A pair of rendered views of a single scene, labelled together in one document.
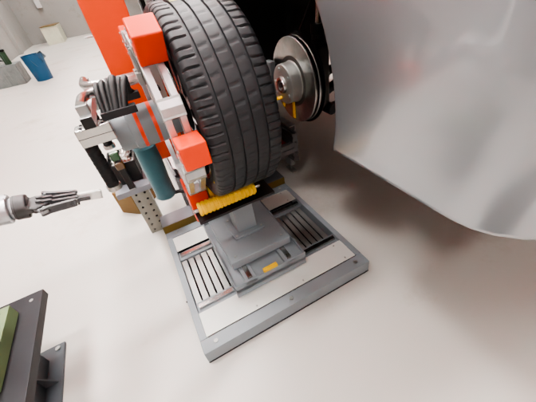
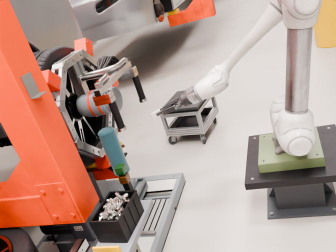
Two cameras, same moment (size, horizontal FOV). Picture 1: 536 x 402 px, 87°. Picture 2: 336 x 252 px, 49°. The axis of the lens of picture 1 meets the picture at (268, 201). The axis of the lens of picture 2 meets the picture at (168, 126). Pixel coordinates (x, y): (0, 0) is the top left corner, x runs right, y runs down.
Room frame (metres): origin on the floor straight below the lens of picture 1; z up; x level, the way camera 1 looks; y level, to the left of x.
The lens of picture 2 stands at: (2.14, 1.85, 1.41)
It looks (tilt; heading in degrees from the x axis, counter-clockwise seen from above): 24 degrees down; 223
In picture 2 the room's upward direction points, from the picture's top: 18 degrees counter-clockwise
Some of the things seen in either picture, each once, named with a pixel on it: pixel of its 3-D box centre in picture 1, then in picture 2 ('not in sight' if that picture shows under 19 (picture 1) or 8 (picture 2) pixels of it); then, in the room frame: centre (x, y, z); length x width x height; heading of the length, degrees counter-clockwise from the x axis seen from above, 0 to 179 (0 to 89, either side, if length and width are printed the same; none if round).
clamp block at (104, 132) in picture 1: (96, 132); (128, 72); (0.78, 0.43, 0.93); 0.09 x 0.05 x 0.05; 111
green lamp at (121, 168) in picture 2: (114, 155); (120, 169); (1.25, 0.66, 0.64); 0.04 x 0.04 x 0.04; 21
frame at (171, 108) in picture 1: (167, 117); (88, 104); (1.01, 0.30, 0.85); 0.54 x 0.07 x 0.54; 21
